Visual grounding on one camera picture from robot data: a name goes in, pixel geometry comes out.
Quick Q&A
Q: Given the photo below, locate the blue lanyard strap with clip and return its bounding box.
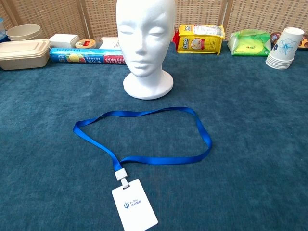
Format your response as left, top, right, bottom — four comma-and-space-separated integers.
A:
73, 106, 213, 190

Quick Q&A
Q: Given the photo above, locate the white ID badge card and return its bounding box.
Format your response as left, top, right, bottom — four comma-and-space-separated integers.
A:
111, 179, 159, 231

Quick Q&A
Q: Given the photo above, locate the white foam mannequin head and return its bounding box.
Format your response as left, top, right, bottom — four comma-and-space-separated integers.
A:
115, 0, 176, 101

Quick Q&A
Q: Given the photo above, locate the yellow snack bag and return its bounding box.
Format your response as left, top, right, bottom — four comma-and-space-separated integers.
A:
173, 24, 226, 55

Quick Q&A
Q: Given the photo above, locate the blue plastic wrap box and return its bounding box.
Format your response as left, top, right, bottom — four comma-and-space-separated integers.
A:
50, 47, 128, 65

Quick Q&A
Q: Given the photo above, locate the round tin with red label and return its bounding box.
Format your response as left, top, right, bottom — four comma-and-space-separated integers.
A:
75, 38, 97, 50

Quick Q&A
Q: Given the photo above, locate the small white cardboard box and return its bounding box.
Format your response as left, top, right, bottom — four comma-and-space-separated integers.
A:
49, 33, 80, 49

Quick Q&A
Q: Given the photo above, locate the green tissue pack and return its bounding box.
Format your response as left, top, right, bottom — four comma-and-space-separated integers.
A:
227, 29, 272, 57

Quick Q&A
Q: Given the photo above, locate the teal table cloth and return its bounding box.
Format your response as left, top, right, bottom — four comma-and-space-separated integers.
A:
0, 39, 308, 231

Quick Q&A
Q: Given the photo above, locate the wicker folding screen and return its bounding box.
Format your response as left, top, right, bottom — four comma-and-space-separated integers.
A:
0, 0, 308, 46

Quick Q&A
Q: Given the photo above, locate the brown cookie bag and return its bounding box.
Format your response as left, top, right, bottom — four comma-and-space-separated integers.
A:
270, 32, 308, 50

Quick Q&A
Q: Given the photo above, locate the beige lidded lunch box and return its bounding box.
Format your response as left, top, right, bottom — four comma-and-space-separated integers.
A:
0, 38, 51, 71

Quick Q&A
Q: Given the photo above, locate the stack of white paper cups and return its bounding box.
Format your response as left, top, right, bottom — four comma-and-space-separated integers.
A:
265, 27, 305, 70

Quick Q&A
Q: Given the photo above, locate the beige paper bowl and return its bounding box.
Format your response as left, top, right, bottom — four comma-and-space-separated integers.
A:
6, 23, 43, 41

